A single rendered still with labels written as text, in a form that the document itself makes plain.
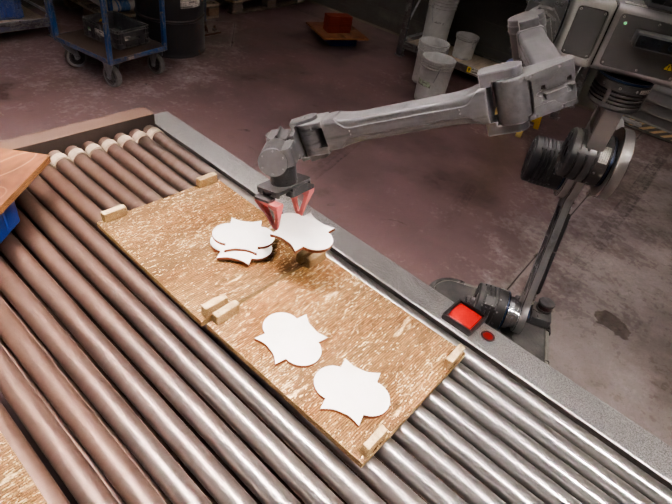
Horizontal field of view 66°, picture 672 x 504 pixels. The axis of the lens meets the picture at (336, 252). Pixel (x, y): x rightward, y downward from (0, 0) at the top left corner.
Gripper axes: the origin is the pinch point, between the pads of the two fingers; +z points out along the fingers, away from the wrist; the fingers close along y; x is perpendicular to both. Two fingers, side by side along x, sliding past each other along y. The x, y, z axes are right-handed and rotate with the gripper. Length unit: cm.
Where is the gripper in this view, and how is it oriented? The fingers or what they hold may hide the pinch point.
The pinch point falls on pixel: (287, 219)
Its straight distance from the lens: 114.8
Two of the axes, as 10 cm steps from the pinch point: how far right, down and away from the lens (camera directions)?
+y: 6.4, -4.2, 6.4
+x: -7.7, -3.1, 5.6
